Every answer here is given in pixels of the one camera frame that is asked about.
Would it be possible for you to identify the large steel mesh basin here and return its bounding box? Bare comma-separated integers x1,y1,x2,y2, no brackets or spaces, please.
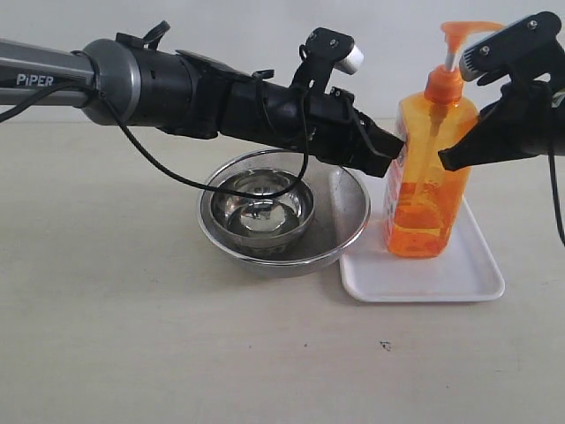
197,149,371,278

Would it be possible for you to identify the orange soap pump bottle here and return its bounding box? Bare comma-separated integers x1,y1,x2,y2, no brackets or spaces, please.
382,21,502,259

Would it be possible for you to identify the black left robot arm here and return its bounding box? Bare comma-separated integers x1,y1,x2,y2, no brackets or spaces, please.
1,22,403,177

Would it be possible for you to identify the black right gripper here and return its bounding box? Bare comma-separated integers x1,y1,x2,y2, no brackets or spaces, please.
438,79,564,170

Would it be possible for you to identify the small stainless steel bowl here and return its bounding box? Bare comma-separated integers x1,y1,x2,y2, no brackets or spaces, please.
208,168,315,251

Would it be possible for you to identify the white rectangular plastic tray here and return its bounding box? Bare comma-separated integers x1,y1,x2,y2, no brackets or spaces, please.
339,176,506,303

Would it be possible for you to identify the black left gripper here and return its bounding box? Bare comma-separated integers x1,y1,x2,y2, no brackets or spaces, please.
220,81,404,178

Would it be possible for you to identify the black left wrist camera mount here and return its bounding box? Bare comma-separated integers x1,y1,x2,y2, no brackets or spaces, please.
291,27,365,94

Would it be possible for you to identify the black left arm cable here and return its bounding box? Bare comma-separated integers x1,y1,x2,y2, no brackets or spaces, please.
0,83,319,198

